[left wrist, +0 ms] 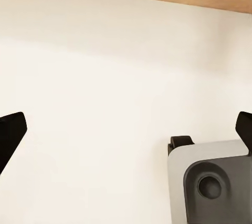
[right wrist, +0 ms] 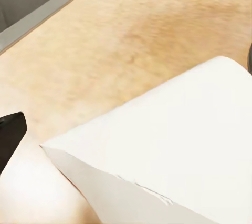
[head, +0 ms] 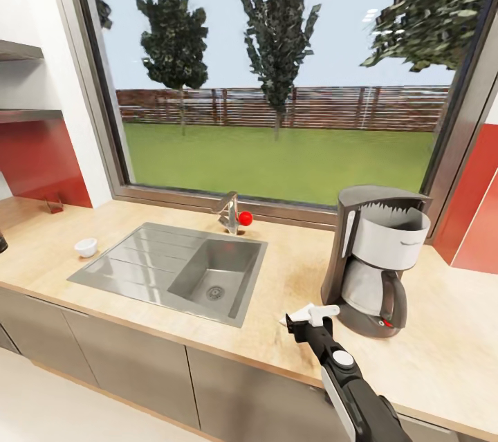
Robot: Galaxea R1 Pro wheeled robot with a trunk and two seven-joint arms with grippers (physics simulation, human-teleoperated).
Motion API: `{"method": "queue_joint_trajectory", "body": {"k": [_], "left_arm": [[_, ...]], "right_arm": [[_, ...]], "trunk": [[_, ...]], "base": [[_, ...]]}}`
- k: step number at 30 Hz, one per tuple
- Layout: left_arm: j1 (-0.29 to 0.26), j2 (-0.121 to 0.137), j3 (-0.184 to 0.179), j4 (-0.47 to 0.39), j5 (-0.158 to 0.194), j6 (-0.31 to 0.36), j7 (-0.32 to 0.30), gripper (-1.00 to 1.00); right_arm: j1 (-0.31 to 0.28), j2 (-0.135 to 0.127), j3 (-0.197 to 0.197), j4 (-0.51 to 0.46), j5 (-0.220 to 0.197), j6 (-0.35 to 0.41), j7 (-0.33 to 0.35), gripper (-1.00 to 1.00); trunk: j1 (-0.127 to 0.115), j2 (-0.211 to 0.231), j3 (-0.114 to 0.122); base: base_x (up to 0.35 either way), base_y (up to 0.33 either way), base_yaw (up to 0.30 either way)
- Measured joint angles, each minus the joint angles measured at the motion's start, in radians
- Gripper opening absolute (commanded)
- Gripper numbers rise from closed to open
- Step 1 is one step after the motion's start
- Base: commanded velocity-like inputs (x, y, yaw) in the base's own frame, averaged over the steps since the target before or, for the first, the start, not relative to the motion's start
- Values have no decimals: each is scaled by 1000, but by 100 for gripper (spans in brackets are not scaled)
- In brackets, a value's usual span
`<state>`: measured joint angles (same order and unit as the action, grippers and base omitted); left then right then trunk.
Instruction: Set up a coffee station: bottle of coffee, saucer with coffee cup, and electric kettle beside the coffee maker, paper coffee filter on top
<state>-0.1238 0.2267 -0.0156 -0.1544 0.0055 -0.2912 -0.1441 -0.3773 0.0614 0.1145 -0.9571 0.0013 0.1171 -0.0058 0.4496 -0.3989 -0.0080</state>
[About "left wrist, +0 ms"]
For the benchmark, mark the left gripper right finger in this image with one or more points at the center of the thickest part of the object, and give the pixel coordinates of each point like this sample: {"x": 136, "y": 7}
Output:
{"x": 244, "y": 128}

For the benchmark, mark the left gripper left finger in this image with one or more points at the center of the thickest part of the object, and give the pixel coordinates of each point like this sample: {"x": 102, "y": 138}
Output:
{"x": 13, "y": 128}

